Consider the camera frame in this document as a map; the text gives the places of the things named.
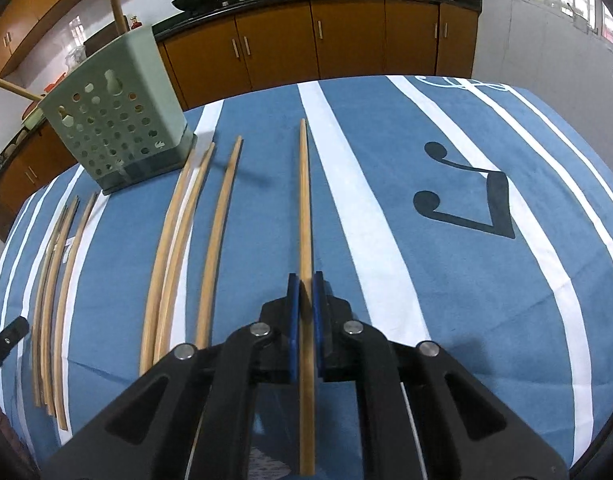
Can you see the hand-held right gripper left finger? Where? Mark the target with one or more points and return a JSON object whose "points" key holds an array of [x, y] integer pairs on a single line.
{"points": [[292, 320]]}

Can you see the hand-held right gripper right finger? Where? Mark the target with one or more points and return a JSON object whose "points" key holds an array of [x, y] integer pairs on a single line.
{"points": [[319, 320]]}

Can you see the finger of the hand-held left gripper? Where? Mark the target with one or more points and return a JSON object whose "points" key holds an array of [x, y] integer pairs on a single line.
{"points": [[6, 342]]}

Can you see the green perforated utensil holder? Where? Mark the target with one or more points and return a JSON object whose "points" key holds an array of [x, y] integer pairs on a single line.
{"points": [[121, 120]]}

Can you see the blue white striped cloth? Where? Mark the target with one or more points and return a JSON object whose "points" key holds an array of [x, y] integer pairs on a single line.
{"points": [[436, 310]]}

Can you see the orange wooden base cabinets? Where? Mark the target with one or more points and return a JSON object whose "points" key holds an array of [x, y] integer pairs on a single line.
{"points": [[281, 45]]}

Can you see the small red bottle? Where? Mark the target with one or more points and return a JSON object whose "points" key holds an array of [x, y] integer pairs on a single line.
{"points": [[134, 22]]}

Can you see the black kitchen countertop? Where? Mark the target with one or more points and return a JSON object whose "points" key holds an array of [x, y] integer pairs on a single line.
{"points": [[459, 3]]}

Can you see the orange wooden wall cabinets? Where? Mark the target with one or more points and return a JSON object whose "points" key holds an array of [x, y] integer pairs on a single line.
{"points": [[31, 15]]}

